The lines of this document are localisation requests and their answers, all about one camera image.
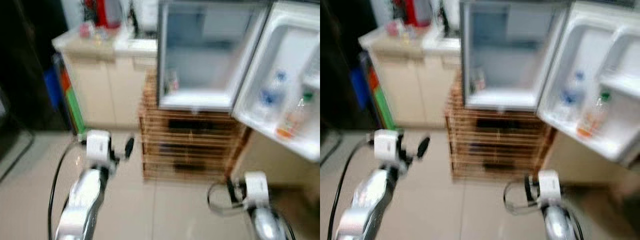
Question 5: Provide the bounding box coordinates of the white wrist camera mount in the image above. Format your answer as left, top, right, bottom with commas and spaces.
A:
537, 169, 562, 207
373, 128, 401, 162
85, 129, 114, 164
243, 171, 271, 209

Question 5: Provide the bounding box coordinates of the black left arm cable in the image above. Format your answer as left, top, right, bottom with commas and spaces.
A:
327, 139, 376, 240
47, 141, 89, 240

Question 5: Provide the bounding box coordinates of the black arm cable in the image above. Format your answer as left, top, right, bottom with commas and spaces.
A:
207, 181, 247, 217
327, 139, 376, 240
502, 179, 544, 216
47, 141, 89, 240

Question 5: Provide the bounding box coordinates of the beige kitchen cabinet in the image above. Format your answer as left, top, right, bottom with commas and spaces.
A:
357, 31, 464, 129
52, 34, 159, 134

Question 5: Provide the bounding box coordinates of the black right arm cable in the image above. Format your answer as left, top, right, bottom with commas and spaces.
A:
207, 181, 247, 217
502, 179, 544, 216

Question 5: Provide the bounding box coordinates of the white fridge door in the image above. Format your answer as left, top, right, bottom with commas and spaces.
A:
232, 0, 321, 164
537, 0, 640, 167

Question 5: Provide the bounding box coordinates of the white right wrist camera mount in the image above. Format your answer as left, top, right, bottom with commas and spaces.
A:
537, 169, 562, 207
243, 171, 271, 209

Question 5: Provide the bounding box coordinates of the black tall appliance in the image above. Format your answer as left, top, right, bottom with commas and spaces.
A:
320, 0, 379, 132
0, 0, 69, 132

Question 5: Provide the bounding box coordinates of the green cap orange drink bottle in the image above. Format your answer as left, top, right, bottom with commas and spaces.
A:
575, 90, 614, 139
275, 92, 314, 140

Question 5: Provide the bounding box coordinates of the green flat board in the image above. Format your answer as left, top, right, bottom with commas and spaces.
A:
64, 86, 86, 135
372, 84, 396, 132

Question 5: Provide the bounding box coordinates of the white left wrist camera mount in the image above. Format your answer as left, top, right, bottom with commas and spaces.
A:
373, 128, 401, 162
85, 129, 114, 164

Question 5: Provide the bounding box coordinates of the blue cap water bottle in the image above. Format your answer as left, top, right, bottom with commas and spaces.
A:
559, 70, 587, 121
257, 70, 289, 124

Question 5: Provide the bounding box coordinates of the wooden slatted rack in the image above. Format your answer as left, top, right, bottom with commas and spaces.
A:
137, 72, 252, 184
444, 74, 557, 182

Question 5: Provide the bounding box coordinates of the blue flat board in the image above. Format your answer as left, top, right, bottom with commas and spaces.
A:
349, 67, 369, 109
43, 67, 64, 109

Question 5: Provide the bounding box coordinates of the red kitchen appliance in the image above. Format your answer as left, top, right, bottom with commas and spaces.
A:
401, 0, 432, 27
94, 0, 124, 29

